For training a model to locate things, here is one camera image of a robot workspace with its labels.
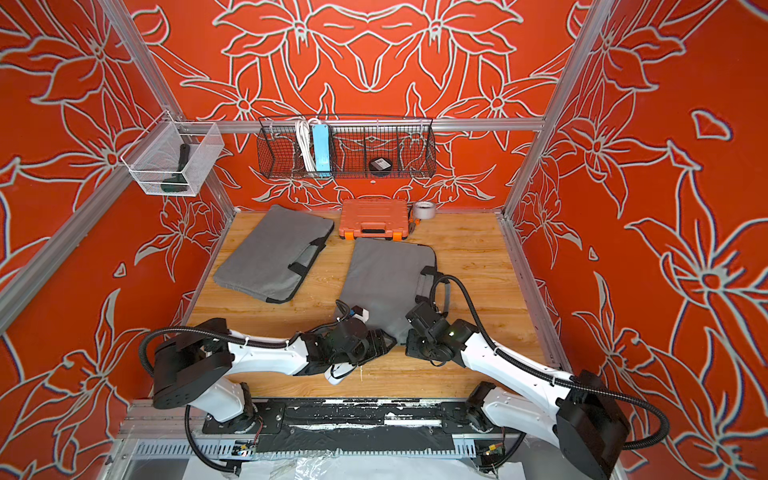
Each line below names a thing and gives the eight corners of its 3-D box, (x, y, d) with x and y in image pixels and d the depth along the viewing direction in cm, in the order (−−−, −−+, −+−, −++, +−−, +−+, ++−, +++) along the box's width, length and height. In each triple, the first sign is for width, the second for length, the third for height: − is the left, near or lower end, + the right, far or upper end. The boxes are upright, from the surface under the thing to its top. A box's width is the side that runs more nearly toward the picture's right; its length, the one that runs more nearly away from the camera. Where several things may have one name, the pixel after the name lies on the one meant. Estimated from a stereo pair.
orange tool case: (340, 240, 112) (338, 232, 108) (344, 207, 123) (343, 198, 120) (408, 240, 111) (409, 231, 108) (406, 207, 123) (406, 198, 120)
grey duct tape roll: (414, 219, 119) (415, 214, 116) (413, 207, 124) (414, 201, 121) (435, 219, 119) (436, 213, 116) (433, 207, 124) (434, 201, 121)
